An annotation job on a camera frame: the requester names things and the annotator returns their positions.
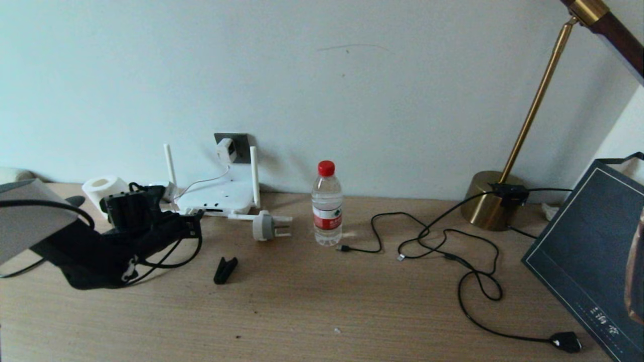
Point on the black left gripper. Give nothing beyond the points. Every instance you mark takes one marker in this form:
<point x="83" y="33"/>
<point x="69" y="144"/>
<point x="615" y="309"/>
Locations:
<point x="178" y="229"/>

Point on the crumpled white tissue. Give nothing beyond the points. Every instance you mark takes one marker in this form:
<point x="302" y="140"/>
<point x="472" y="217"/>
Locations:
<point x="550" y="211"/>

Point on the small black plastic clip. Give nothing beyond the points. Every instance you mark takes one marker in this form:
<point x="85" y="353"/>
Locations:
<point x="225" y="270"/>

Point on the white wifi router with antennas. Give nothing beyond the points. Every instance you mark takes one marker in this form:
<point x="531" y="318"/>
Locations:
<point x="221" y="198"/>

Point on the white round plug adapter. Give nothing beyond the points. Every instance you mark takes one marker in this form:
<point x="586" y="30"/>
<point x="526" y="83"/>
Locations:
<point x="262" y="226"/>

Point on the dark teal paper bag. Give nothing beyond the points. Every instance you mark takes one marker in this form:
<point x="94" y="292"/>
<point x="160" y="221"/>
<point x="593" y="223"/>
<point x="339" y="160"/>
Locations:
<point x="588" y="251"/>

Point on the grey wall socket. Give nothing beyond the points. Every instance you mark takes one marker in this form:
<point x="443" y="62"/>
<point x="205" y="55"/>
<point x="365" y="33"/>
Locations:
<point x="244" y="151"/>

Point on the white toilet paper roll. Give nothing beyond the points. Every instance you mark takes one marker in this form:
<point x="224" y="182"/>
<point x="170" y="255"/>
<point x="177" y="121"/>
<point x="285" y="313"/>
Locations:
<point x="100" y="190"/>

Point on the clear water bottle red cap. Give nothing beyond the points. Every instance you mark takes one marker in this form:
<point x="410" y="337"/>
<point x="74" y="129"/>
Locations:
<point x="327" y="211"/>

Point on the black block on lamp base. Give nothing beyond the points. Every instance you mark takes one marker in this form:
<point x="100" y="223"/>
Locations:
<point x="509" y="192"/>

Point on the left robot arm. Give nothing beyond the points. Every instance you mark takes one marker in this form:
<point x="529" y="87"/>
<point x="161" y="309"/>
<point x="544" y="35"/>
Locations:
<point x="75" y="246"/>

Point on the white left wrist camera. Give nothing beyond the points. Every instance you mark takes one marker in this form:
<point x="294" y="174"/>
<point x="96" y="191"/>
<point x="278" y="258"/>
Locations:
<point x="163" y="190"/>

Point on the white power adapter with cable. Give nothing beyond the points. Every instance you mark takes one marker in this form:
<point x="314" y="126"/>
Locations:
<point x="226" y="150"/>

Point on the brass desk lamp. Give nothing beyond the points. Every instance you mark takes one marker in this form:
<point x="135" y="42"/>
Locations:
<point x="490" y="206"/>

